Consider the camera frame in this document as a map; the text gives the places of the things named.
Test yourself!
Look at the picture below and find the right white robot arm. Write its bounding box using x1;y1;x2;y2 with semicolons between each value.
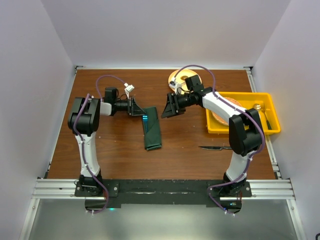
161;75;265;197

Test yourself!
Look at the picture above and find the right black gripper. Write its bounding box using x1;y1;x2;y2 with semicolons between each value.
161;92;194;119

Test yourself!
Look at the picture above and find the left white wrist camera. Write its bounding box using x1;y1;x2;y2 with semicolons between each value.
124;83;135;99

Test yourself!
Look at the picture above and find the gold spoon in bin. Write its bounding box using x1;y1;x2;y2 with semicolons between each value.
253;103;267;118

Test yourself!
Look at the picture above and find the aluminium frame rail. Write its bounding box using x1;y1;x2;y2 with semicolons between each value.
31;179;296;200

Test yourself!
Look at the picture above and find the yellow round plate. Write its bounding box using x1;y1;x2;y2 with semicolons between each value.
168;69;197;92

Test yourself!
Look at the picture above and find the dark green cloth napkin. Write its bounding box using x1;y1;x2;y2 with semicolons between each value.
142;106;162;151

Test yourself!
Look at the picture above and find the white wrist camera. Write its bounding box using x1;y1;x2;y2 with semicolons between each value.
168;77;184;95
124;83;135;99

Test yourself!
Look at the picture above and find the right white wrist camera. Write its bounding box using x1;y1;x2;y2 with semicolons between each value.
168;77;184;95

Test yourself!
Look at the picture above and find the orange woven coaster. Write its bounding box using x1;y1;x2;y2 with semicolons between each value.
211;97;243;126

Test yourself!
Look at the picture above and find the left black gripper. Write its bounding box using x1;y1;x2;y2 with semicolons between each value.
113;95;146;116

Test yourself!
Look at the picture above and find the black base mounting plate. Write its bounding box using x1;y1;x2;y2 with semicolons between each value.
74;178;253;210

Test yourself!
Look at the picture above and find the dark handled utensil in bin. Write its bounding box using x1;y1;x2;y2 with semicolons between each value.
264;109;272;130

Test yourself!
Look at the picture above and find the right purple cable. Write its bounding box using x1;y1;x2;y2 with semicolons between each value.
173;64;266;217

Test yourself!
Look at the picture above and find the yellow plastic bin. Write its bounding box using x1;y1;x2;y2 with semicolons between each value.
206;91;282;135

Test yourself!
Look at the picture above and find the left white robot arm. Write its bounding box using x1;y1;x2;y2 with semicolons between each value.
67;83;146;196

